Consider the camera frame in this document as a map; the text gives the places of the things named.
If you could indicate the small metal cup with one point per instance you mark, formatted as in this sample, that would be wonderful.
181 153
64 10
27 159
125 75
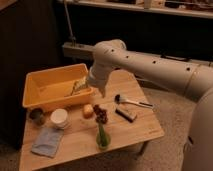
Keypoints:
37 116

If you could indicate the yellow apple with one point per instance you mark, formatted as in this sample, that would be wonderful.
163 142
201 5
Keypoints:
88 111

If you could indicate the metal pole stand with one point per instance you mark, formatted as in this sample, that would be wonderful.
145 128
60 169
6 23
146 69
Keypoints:
72 37

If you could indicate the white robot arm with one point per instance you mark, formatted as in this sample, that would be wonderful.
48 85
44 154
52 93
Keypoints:
191 80

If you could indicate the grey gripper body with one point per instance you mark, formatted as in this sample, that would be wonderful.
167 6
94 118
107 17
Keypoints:
98 77

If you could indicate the dish brush with handle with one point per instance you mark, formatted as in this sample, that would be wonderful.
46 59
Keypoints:
121 99

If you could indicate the yellow plastic bin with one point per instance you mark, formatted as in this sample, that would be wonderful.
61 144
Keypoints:
51 88

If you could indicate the black object on shelf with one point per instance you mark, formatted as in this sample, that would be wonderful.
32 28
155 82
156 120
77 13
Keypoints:
175 58

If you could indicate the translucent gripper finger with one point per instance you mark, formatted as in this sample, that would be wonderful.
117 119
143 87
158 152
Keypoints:
79 85

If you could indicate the dark grape bunch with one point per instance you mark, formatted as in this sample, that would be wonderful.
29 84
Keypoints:
101 114

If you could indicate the green vase with stem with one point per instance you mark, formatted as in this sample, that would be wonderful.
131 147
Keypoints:
102 139

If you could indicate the white ceramic cup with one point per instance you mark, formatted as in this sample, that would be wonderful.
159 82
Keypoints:
59 118

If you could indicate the blue folded cloth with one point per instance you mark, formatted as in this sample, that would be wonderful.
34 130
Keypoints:
47 142

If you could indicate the black rectangular block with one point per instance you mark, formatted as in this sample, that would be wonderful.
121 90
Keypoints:
125 114

